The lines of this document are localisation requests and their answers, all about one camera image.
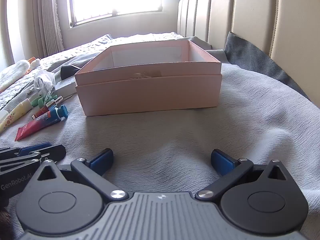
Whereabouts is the white rolled towel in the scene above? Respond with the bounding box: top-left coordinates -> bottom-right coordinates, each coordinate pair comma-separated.
0,57 -> 42,91

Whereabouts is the red tube with blue cap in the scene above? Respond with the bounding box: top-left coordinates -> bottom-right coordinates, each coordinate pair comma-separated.
15,104 -> 68,141

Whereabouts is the black plastic object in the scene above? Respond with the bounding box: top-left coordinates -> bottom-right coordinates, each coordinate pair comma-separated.
61,64 -> 82,79

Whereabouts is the light grey blanket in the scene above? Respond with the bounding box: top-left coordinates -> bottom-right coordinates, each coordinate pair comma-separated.
0,34 -> 320,240

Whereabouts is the small red stick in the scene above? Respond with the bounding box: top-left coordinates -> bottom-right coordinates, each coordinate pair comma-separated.
32,97 -> 64,120

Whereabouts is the clear bag with white cable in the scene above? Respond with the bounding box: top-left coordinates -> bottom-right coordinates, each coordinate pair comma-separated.
32,69 -> 57,98

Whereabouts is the dark grey cloth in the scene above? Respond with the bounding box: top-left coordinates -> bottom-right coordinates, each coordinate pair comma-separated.
223,31 -> 311,101

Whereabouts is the window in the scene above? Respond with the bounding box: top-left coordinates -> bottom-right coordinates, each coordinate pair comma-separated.
66,0 -> 163,28

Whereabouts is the beige padded headboard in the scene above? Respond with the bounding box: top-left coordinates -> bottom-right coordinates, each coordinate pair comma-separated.
176,0 -> 320,100

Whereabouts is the beige curtain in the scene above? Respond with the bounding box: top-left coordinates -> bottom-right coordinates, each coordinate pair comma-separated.
7,0 -> 64,56

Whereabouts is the yellow tube with orange dots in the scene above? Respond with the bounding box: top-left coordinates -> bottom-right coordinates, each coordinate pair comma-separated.
0,98 -> 33,133

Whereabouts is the pink cardboard box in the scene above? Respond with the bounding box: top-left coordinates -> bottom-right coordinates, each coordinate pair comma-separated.
74,39 -> 223,117

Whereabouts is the green plastic clip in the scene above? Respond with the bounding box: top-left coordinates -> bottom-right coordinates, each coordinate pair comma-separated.
31,95 -> 58,107

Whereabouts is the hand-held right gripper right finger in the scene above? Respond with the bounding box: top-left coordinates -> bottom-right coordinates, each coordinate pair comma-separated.
195,149 -> 287,202

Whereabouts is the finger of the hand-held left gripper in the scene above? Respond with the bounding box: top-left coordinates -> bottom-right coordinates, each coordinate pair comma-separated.
0,142 -> 53,158
0,144 -> 67,174

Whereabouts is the white cardboard box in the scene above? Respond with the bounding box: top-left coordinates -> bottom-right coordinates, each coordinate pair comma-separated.
54,77 -> 77,93

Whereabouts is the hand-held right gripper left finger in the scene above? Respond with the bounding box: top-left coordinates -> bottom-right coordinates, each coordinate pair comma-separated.
37,148 -> 128,202

